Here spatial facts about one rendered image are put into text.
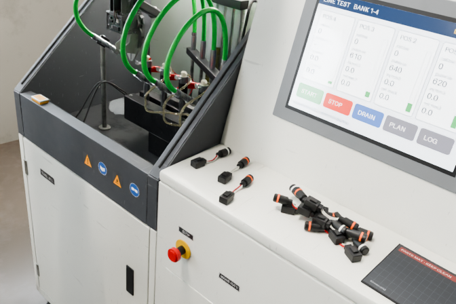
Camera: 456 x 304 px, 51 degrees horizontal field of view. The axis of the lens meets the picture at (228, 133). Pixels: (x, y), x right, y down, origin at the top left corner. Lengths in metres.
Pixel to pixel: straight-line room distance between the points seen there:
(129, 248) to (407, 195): 0.77
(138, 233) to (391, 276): 0.68
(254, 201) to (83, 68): 0.91
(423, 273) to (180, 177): 0.56
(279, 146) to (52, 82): 0.85
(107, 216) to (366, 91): 0.81
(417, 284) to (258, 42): 0.66
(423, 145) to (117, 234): 0.86
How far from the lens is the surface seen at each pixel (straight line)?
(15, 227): 2.65
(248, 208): 1.07
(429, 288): 1.00
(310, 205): 1.04
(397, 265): 1.02
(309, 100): 1.15
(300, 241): 1.01
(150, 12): 1.48
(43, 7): 3.19
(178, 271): 1.29
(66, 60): 1.73
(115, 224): 1.44
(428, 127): 1.05
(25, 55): 3.23
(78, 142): 1.45
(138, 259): 1.42
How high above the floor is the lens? 1.61
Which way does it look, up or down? 27 degrees down
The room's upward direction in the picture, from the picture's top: 6 degrees clockwise
